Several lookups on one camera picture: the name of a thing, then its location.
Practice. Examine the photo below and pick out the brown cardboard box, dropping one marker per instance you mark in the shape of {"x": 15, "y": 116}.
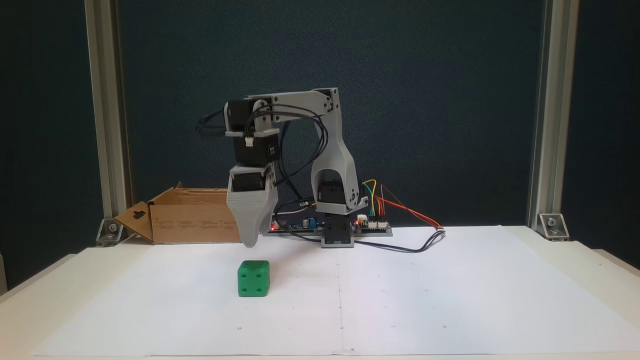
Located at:
{"x": 195, "y": 220}

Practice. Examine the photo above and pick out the metal corner bracket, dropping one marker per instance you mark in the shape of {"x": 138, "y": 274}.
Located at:
{"x": 111, "y": 231}
{"x": 554, "y": 226}

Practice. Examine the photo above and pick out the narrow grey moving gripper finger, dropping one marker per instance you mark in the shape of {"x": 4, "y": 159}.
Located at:
{"x": 275, "y": 192}

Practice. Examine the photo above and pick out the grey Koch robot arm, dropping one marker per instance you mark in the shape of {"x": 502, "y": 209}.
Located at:
{"x": 335, "y": 150}

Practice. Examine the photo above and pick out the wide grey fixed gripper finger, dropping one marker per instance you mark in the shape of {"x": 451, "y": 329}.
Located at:
{"x": 250, "y": 220}

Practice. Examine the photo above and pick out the circuit board with capacitors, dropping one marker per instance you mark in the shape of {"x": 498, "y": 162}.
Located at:
{"x": 300, "y": 226}

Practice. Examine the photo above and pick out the aluminium frame post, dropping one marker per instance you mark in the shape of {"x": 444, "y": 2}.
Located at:
{"x": 106, "y": 125}
{"x": 552, "y": 125}

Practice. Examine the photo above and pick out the green dice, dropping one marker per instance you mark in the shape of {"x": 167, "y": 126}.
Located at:
{"x": 253, "y": 280}

